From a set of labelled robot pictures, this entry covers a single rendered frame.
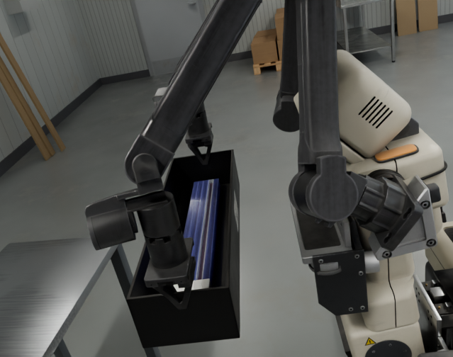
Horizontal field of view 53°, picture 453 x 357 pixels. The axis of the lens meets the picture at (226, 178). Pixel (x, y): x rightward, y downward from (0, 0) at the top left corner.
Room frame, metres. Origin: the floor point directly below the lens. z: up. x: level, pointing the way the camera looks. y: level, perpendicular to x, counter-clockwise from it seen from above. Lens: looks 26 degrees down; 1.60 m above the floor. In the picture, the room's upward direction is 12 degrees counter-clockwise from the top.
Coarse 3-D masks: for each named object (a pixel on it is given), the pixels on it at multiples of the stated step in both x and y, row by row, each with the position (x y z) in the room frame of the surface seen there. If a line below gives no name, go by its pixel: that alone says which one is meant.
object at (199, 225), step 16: (192, 192) 1.07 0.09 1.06; (208, 192) 1.05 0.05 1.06; (192, 208) 0.98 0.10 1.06; (208, 208) 0.96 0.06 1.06; (192, 224) 0.91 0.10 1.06; (208, 224) 0.89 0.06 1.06; (208, 240) 0.82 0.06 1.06; (208, 256) 0.77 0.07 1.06; (208, 272) 0.71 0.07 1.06; (176, 288) 0.68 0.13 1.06; (192, 288) 0.68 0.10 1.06
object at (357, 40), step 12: (336, 0) 5.97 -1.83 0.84; (348, 0) 6.01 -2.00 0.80; (360, 0) 5.79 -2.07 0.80; (372, 0) 5.62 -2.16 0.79; (384, 0) 5.60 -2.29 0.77; (348, 36) 6.71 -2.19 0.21; (360, 36) 6.54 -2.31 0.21; (372, 36) 6.38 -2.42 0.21; (348, 48) 5.69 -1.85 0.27; (360, 48) 5.83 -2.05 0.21; (372, 48) 5.69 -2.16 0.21
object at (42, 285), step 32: (0, 256) 1.41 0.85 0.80; (32, 256) 1.36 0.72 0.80; (64, 256) 1.32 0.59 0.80; (96, 256) 1.27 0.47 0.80; (0, 288) 1.21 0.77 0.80; (32, 288) 1.17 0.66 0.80; (64, 288) 1.13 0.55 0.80; (128, 288) 1.35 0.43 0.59; (0, 320) 1.05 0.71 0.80; (32, 320) 1.02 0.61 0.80; (64, 320) 0.99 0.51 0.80; (0, 352) 0.92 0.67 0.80; (32, 352) 0.89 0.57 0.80; (64, 352) 1.46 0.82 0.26
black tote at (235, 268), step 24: (192, 168) 1.15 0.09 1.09; (216, 168) 1.15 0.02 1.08; (144, 264) 0.71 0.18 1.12; (216, 264) 0.78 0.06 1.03; (144, 288) 0.67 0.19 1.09; (216, 288) 0.58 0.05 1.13; (144, 312) 0.59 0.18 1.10; (168, 312) 0.59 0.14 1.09; (192, 312) 0.59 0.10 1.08; (216, 312) 0.58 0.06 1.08; (144, 336) 0.60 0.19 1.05; (168, 336) 0.59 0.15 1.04; (192, 336) 0.59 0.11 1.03; (216, 336) 0.58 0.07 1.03
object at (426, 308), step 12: (420, 288) 0.84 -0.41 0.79; (420, 300) 0.83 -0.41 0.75; (420, 312) 0.83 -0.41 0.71; (432, 312) 0.76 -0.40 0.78; (444, 312) 0.76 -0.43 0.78; (420, 324) 0.83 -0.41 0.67; (432, 324) 0.76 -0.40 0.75; (444, 324) 0.75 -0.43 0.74; (432, 336) 0.76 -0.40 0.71; (348, 348) 0.78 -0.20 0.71; (432, 348) 0.76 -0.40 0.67; (444, 348) 0.70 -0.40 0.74
